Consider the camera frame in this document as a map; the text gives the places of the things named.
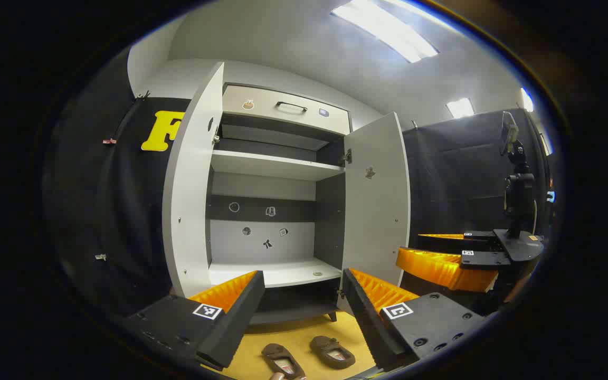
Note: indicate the black cloth clip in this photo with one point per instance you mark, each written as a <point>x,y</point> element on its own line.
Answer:
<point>142,96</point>

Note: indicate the long ceiling light panel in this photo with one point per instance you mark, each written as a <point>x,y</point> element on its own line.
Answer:
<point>388,31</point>

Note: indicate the brown fuzzy shoe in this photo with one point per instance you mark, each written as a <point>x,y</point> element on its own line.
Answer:
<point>275,352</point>
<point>325,345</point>

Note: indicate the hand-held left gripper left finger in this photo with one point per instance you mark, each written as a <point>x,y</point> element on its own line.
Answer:
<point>240,316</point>

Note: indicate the white shoe cabinet door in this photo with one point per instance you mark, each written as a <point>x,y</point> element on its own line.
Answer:
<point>193,184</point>
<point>378,221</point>

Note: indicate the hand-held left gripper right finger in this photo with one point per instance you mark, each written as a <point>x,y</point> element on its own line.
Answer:
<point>362,311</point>

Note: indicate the small ceiling light panel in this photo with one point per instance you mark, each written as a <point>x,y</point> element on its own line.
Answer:
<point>526,100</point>
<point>460,108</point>

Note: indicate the person's foot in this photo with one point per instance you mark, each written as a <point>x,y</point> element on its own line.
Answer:
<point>285,377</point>

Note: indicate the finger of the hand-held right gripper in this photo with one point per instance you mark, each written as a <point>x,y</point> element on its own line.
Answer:
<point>481,240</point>
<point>486,259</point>

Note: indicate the white shoe cabinet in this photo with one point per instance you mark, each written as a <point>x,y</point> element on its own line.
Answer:
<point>272,164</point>

